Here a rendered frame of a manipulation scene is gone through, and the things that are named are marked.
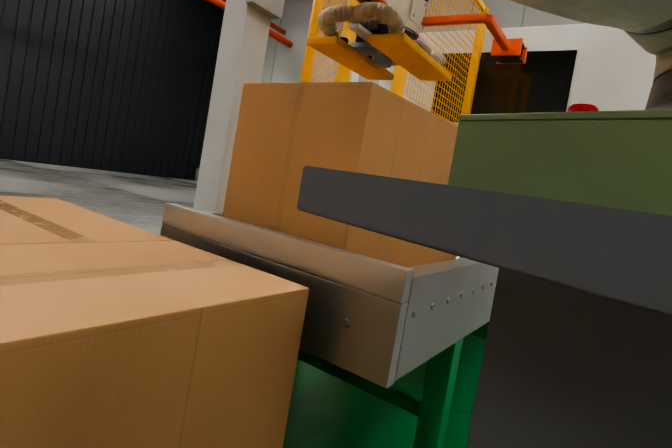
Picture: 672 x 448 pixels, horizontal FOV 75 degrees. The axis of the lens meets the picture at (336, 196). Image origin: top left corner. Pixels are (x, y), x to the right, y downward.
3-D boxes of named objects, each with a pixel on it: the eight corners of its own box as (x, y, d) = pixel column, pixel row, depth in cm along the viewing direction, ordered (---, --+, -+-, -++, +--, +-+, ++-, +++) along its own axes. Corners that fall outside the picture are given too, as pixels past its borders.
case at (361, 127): (352, 236, 161) (371, 128, 159) (455, 263, 136) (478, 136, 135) (218, 236, 113) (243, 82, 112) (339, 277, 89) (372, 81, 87)
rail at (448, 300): (553, 272, 272) (559, 242, 272) (563, 274, 269) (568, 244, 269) (370, 370, 81) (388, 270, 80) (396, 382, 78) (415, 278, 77)
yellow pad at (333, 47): (366, 80, 145) (369, 65, 145) (393, 80, 140) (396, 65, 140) (305, 44, 117) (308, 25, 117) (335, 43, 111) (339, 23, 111)
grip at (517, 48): (496, 64, 139) (499, 48, 139) (525, 63, 135) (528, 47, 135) (489, 55, 132) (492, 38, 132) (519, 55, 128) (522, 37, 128)
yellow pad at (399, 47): (420, 81, 135) (422, 64, 135) (451, 81, 129) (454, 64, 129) (366, 42, 106) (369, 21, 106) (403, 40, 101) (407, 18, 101)
